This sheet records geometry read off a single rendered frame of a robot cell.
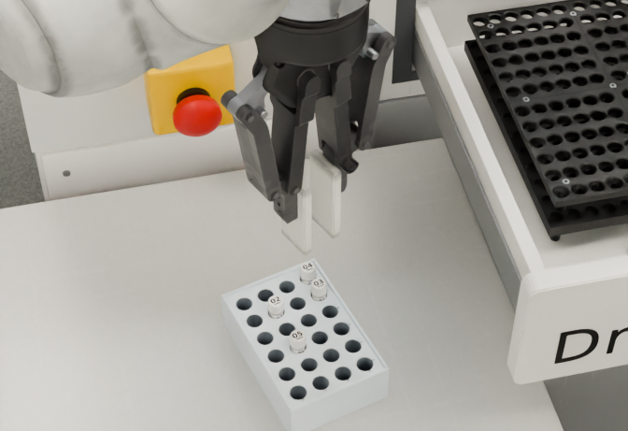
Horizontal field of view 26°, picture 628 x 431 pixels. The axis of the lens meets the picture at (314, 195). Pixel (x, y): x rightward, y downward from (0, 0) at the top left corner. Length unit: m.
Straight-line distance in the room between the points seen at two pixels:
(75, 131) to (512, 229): 0.40
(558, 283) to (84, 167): 0.48
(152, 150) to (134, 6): 0.60
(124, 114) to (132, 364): 0.23
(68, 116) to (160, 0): 0.57
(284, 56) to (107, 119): 0.36
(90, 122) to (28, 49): 0.56
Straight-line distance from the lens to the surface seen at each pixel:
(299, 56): 0.85
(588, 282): 0.94
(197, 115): 1.10
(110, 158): 1.22
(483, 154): 1.06
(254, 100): 0.88
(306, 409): 1.03
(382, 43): 0.93
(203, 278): 1.15
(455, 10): 1.21
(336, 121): 0.94
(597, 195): 1.04
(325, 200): 1.00
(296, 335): 1.05
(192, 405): 1.07
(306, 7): 0.82
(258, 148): 0.90
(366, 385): 1.04
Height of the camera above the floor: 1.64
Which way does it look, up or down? 47 degrees down
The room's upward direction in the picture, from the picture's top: straight up
